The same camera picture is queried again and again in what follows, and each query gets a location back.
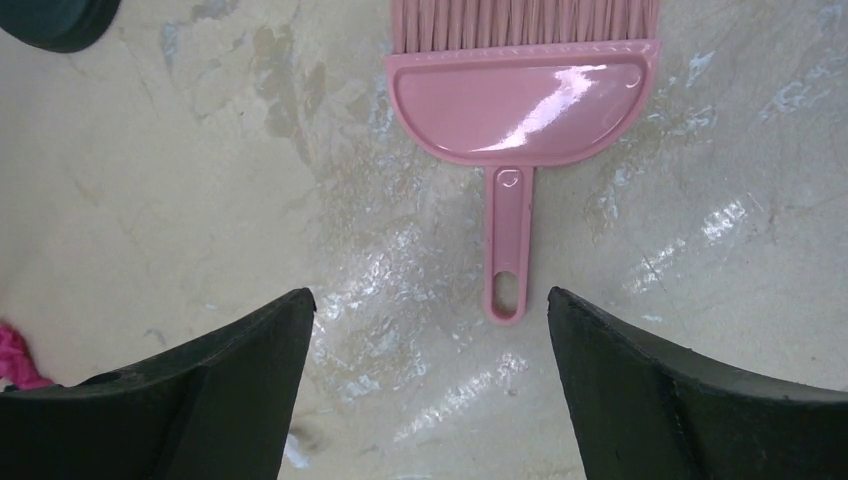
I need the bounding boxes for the gold microphone on black stand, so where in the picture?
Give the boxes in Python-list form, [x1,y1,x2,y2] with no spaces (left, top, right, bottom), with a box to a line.
[1,0,121,54]

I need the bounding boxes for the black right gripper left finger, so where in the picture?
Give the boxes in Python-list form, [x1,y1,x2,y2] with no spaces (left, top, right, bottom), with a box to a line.
[1,288,316,479]

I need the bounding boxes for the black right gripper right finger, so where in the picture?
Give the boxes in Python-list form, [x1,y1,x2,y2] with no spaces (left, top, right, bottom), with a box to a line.
[548,287,847,479]

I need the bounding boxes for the pink paper scrap right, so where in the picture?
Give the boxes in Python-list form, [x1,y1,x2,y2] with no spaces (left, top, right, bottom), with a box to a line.
[1,322,54,390]

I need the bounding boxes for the pink hand brush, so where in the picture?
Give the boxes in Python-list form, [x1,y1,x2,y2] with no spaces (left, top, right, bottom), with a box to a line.
[385,0,661,325]

